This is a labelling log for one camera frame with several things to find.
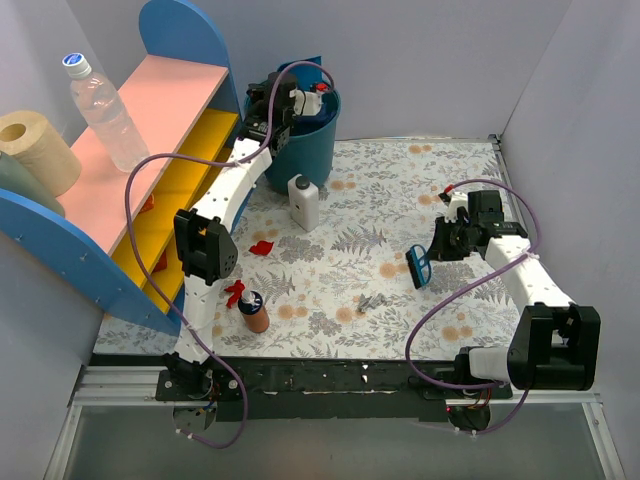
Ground blue hand brush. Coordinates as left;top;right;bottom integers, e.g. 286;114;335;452
405;244;432;290

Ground blue plastic dustpan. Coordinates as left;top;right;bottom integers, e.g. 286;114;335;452
277;56;322;76

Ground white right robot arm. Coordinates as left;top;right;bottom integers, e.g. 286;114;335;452
427;190;601;398

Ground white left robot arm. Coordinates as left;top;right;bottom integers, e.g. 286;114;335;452
165;72;306;400

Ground teal plastic waste bin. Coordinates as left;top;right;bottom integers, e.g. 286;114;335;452
239;75;341;194

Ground red paper scrap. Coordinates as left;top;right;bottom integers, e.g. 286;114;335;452
249;240;274;256
224;280;245;309

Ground clear plastic water bottle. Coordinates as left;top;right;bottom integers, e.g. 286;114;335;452
62;53;149;173

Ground blue pink yellow shelf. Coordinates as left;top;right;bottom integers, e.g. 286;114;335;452
1;1;239;335

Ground orange spray bottle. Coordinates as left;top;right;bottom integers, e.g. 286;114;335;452
238;289;270;334

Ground beige paper towel roll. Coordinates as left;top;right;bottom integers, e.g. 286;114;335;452
1;110;82;197

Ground grey green roll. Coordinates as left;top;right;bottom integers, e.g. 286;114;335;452
1;152;65;217

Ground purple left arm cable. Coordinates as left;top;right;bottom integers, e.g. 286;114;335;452
124;60;336;450

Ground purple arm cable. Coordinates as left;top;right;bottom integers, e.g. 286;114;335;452
124;60;336;450
404;178;542;437

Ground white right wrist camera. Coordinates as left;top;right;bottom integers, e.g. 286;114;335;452
439;185;468;223

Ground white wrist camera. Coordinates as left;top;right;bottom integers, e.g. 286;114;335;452
294;83;331;118
439;185;468;223

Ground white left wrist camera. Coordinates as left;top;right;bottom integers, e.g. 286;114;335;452
294;83;331;118

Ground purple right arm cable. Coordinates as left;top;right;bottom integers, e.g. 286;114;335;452
404;178;542;437

